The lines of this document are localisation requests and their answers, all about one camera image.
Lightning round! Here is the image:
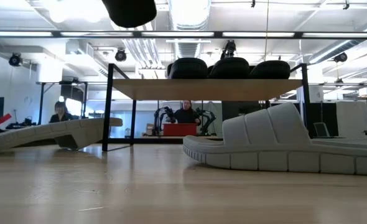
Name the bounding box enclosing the grey slide sandal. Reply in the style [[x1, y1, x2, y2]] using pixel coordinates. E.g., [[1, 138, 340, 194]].
[[0, 117, 124, 155], [182, 102, 367, 176]]

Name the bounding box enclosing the person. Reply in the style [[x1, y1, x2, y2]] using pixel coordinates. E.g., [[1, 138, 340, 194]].
[[173, 100, 202, 126], [49, 101, 75, 124]]

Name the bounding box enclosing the red plastic bin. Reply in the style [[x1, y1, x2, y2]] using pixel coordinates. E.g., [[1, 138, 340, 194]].
[[162, 123, 198, 137]]

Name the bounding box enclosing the black ceiling spotlight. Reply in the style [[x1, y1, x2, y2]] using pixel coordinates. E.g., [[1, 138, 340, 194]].
[[8, 52, 23, 67], [114, 48, 128, 62], [333, 52, 348, 63], [220, 39, 237, 60]]

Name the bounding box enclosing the grey chair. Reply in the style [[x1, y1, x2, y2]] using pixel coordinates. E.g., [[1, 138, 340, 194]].
[[313, 122, 331, 138]]

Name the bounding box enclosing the black partition panel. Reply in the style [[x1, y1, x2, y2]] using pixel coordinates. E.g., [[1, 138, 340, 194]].
[[307, 101, 339, 138]]

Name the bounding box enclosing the black background equipment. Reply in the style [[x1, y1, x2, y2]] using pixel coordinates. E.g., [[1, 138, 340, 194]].
[[5, 116, 37, 130]]

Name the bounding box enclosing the red strip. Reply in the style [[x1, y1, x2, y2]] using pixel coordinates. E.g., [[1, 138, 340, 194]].
[[0, 113, 12, 127]]

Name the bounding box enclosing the wooden shelf black metal frame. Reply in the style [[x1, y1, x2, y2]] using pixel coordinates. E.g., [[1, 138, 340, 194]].
[[101, 63, 312, 152]]

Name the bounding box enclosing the black frame beam with lights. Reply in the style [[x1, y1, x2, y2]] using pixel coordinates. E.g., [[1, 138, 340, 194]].
[[0, 30, 367, 40]]

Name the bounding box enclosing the black metal station frame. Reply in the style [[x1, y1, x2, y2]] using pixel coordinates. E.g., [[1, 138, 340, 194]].
[[36, 81, 89, 126]]

